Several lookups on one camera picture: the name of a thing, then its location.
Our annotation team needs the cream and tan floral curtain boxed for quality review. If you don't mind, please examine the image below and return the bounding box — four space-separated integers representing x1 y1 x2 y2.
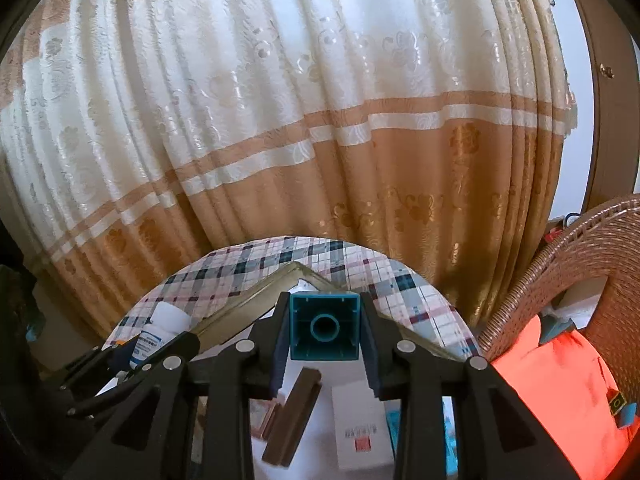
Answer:
0 0 578 341

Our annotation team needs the white pill bottle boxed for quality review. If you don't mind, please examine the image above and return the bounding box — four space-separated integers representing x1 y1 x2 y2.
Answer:
129 302 193 370

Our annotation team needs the dark brown wooden bar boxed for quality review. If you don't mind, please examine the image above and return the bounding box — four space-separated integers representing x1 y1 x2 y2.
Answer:
262 367 321 466

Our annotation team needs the wicker chair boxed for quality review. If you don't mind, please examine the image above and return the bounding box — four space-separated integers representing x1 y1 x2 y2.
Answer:
477 199 640 441

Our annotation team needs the blue fabric tag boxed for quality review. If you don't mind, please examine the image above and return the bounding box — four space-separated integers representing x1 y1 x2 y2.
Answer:
607 390 638 431

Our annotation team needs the pink framed card box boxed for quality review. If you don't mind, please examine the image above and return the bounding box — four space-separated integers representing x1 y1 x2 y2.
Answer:
249 399 287 442

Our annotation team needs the small teal toy block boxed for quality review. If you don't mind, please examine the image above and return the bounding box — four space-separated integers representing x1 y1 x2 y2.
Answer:
289 291 362 362

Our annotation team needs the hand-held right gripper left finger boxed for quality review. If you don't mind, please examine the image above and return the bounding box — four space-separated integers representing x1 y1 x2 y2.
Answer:
62 292 293 480

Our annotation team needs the white paper liner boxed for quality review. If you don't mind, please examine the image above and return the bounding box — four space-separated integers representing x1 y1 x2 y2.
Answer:
100 285 461 480

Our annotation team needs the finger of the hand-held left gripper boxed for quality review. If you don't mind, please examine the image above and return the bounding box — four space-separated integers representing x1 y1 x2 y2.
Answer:
62 331 202 418

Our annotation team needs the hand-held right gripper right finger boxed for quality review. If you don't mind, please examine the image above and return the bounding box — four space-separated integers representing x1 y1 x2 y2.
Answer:
357 291 576 480

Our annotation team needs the teal plastic item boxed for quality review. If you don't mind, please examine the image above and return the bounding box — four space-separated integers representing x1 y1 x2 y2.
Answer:
542 312 576 343

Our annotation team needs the brown wooden door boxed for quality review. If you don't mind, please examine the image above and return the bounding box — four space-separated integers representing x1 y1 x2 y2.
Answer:
560 0 640 221

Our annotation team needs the white card box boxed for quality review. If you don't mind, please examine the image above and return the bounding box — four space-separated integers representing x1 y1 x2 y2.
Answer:
332 382 393 471

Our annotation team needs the plaid tablecloth round table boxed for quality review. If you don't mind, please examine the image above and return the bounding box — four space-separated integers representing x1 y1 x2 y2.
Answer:
102 236 483 361

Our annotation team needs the orange cloth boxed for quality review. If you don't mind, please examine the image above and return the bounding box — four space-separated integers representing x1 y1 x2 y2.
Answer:
490 312 640 480

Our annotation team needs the dark cloth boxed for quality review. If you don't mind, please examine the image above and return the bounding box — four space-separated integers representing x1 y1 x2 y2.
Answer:
0 262 46 361

